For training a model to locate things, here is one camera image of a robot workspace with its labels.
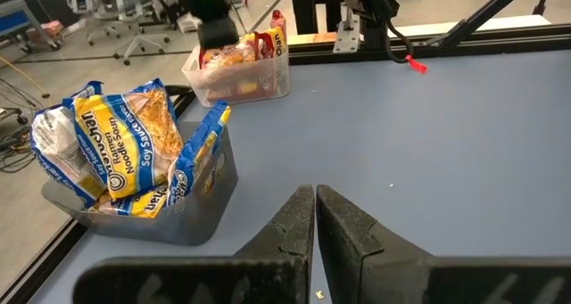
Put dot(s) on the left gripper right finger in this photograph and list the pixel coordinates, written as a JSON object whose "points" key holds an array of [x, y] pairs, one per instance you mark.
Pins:
{"points": [[401, 281]]}

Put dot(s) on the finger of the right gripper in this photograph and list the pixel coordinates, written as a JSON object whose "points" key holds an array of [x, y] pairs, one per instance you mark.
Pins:
{"points": [[218, 34]]}

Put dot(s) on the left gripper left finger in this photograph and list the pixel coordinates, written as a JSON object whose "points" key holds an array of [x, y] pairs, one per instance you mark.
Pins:
{"points": [[267, 279]]}

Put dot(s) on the red beef noodle pack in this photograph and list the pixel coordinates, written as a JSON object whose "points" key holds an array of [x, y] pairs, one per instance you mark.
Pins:
{"points": [[274, 36], [227, 56], [236, 87]]}

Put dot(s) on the yellow noodle packet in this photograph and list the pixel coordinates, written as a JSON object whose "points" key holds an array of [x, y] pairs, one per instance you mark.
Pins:
{"points": [[129, 143]]}

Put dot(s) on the white trash can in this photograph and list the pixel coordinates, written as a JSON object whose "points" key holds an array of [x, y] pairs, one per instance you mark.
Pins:
{"points": [[188, 23]]}

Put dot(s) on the clear plastic bin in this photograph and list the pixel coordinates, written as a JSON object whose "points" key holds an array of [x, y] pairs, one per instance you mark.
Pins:
{"points": [[192, 79]]}

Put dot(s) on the yellow noodle crumb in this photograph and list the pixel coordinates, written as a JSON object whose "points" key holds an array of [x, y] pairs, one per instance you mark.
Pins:
{"points": [[319, 295]]}

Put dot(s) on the black clamp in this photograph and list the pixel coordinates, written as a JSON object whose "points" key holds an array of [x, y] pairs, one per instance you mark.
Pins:
{"points": [[178, 88]]}

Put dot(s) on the grey office chair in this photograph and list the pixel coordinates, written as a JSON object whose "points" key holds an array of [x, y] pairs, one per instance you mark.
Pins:
{"points": [[100, 18], [139, 38]]}

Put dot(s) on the grey plastic bin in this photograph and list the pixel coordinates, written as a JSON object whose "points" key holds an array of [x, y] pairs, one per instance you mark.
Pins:
{"points": [[196, 224]]}

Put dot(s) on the dark side desk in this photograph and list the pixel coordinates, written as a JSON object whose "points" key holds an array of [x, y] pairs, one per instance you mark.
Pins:
{"points": [[305, 5]]}

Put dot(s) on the red box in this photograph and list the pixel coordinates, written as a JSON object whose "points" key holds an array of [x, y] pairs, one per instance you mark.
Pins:
{"points": [[44, 30]]}

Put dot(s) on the rolling workbench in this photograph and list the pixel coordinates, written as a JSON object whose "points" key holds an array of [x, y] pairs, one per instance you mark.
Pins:
{"points": [[18, 18]]}

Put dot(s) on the silver metal bracket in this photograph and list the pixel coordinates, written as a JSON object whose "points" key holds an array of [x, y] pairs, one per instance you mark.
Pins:
{"points": [[345, 36]]}

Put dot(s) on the black diagonal frame strut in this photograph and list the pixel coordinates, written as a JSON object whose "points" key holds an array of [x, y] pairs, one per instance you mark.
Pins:
{"points": [[482, 14]]}

